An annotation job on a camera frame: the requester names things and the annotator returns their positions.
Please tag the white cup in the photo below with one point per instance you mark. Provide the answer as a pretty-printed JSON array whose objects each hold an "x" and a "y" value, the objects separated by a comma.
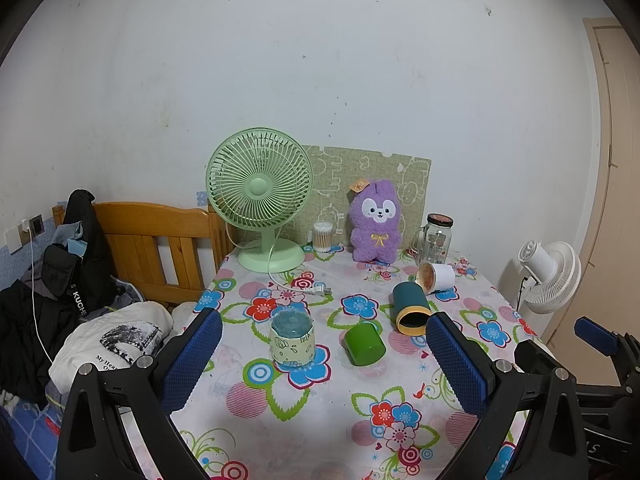
[{"x": 441, "y": 276}]

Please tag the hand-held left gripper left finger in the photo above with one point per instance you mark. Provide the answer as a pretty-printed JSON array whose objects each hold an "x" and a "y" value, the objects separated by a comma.
[{"x": 195, "y": 355}]

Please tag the teal cup with yellow rim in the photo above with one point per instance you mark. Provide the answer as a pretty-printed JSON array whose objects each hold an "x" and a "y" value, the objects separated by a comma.
[{"x": 409, "y": 305}]

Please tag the white standing fan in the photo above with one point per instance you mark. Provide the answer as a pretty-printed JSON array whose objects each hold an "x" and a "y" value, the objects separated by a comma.
[{"x": 552, "y": 280}]

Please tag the wooden bed headboard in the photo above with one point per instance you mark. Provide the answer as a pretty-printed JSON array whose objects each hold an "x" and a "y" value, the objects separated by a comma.
[{"x": 150, "y": 230}]

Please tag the wall socket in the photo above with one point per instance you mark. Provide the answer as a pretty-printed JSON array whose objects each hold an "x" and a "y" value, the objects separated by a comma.
[{"x": 36, "y": 225}]

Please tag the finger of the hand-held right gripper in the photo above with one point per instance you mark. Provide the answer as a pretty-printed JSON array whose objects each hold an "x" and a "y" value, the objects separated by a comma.
[
  {"x": 596, "y": 336},
  {"x": 532, "y": 352}
]

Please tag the purple plush toy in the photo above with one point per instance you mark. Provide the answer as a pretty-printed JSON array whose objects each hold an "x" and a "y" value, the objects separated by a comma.
[{"x": 375, "y": 230}]

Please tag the glass jar with black lid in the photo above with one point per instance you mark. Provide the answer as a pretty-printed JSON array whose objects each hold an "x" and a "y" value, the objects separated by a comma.
[{"x": 436, "y": 242}]

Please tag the green patterned board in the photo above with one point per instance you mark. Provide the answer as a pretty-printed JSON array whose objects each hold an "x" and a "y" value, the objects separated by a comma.
[{"x": 345, "y": 170}]

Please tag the green desk fan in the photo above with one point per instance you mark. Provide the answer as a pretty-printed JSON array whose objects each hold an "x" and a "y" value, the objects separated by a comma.
[{"x": 259, "y": 187}]

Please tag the floral tablecloth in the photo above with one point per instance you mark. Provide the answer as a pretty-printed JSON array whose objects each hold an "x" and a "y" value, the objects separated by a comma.
[{"x": 320, "y": 410}]

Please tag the white printed shirt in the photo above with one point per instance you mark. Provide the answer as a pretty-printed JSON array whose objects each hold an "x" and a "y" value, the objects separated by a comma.
[{"x": 125, "y": 335}]

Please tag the dark clothing pile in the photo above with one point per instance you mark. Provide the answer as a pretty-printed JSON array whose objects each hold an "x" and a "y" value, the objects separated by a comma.
[{"x": 25, "y": 340}]

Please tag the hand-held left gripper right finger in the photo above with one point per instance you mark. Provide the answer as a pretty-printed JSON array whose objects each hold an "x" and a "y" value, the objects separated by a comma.
[{"x": 457, "y": 365}]

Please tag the pale green printed cup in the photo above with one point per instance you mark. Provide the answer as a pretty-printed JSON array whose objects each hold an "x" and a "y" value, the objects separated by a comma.
[{"x": 292, "y": 342}]

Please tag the blue bed sheet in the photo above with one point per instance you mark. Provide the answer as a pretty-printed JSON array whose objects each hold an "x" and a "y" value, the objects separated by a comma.
[{"x": 30, "y": 435}]

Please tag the beige door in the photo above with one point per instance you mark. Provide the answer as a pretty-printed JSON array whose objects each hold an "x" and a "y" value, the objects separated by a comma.
[{"x": 617, "y": 185}]

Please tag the black jacket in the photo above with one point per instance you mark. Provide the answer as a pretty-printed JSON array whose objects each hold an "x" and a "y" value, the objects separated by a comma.
[{"x": 90, "y": 240}]

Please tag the cotton swab container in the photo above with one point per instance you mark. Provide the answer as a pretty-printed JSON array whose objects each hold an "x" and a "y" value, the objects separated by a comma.
[{"x": 323, "y": 237}]

